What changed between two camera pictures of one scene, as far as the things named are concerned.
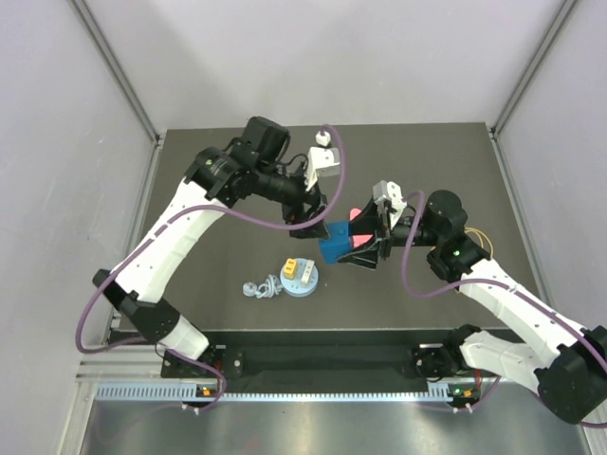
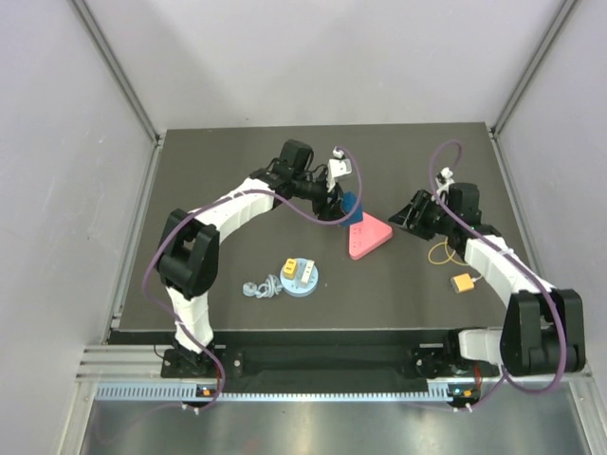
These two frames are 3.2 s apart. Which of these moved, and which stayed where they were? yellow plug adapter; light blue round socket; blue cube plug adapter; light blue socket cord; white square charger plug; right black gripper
Moved: blue cube plug adapter; right black gripper
Stayed: yellow plug adapter; white square charger plug; light blue round socket; light blue socket cord
